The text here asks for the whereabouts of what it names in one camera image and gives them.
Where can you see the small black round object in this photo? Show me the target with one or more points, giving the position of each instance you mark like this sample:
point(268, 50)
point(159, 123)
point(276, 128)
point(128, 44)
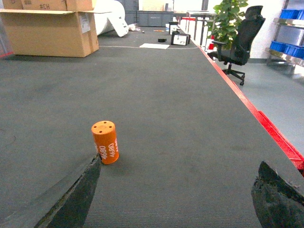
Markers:
point(162, 40)

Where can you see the red conveyor side rail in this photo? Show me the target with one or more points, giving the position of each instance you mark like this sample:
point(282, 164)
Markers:
point(290, 151)

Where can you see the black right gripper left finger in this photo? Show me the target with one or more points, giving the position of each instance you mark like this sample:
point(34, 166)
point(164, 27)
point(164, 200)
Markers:
point(72, 209)

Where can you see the large open cardboard box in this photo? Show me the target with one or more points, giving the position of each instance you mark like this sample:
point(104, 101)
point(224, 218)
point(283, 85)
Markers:
point(51, 33)

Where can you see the white foam roll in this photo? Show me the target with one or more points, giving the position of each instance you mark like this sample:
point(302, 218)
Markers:
point(110, 15)

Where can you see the black framed tablet display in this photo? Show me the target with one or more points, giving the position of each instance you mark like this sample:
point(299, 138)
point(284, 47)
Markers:
point(180, 39)

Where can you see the grey plastic crate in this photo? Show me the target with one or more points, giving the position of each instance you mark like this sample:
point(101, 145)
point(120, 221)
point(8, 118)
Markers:
point(154, 18)

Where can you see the orange cylindrical cap 4680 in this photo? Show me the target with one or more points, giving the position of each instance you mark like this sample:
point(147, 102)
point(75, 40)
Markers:
point(105, 139)

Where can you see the white paper sheet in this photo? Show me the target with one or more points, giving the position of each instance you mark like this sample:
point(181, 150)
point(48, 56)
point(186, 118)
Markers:
point(154, 46)

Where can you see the cardboard box on top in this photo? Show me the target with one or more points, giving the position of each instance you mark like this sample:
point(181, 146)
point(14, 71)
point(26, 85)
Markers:
point(61, 5)

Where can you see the green potted plant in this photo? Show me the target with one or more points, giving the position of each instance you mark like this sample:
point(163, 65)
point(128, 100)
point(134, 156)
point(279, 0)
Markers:
point(228, 17)

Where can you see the black conveyor belt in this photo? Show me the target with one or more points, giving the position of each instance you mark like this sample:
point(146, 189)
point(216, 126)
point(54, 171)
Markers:
point(189, 149)

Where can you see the black office chair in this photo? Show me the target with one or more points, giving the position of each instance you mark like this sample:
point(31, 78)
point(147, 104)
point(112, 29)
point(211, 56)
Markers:
point(239, 53)

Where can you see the blue bin on shelf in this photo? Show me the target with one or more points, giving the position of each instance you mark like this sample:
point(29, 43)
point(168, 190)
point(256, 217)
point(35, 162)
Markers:
point(289, 49)

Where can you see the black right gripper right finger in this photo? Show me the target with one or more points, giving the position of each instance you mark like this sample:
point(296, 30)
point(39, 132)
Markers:
point(277, 203)

